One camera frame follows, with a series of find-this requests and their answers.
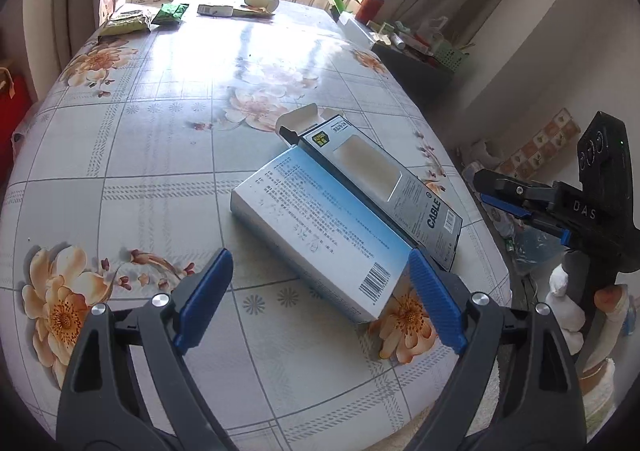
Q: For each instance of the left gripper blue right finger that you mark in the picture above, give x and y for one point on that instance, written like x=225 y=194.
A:
x=444 y=297

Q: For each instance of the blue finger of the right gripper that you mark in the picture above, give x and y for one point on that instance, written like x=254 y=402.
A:
x=514 y=210

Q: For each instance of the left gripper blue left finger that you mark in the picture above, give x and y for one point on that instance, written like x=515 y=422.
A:
x=197 y=298

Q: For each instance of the black cable box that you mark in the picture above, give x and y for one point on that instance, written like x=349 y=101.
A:
x=406 y=204

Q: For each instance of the blue white carton box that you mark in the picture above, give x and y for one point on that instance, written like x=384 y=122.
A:
x=323 y=232

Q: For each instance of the right gloved hand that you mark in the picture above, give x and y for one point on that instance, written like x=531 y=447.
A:
x=613 y=302

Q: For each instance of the patterned roll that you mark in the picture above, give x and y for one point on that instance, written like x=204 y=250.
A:
x=547 y=143

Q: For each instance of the water jug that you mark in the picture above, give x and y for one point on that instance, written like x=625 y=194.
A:
x=530 y=248

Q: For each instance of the dark side cabinet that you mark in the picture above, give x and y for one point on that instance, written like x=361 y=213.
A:
x=423 y=82

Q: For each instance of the green plastic basket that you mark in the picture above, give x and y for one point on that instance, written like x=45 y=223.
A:
x=449 y=56

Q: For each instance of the red paper bag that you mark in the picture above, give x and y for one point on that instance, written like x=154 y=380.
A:
x=14 y=105

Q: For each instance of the pale green snack packet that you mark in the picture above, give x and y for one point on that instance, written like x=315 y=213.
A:
x=123 y=23

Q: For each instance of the small white box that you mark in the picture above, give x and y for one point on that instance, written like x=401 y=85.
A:
x=215 y=11

